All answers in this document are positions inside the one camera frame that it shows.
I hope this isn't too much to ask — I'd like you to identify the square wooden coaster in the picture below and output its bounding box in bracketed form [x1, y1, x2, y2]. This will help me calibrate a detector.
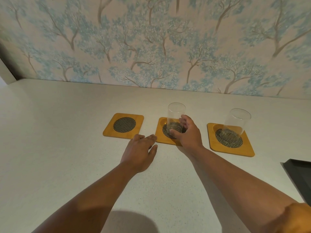
[207, 123, 255, 157]
[155, 117, 188, 146]
[103, 113, 144, 139]

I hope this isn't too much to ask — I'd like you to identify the orange shirt sleeve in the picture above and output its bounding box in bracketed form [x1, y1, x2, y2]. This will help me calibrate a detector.
[274, 202, 311, 233]

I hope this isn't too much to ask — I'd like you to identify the black tray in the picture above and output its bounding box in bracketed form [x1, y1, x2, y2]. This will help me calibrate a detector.
[281, 159, 311, 206]

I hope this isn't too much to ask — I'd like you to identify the person's left forearm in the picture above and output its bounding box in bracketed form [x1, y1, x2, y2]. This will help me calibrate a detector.
[32, 162, 139, 233]

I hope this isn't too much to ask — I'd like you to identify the clear drinking glass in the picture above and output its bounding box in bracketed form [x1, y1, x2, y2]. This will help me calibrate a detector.
[167, 102, 186, 134]
[222, 109, 252, 144]

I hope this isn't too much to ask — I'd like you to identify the person's left hand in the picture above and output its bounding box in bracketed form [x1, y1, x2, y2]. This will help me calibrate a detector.
[120, 134, 158, 173]

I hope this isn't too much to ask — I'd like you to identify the person's right hand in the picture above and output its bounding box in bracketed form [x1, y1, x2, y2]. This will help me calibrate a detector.
[169, 115, 203, 151]

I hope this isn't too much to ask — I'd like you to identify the person's right forearm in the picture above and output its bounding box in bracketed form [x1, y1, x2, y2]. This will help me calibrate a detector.
[186, 144, 305, 233]

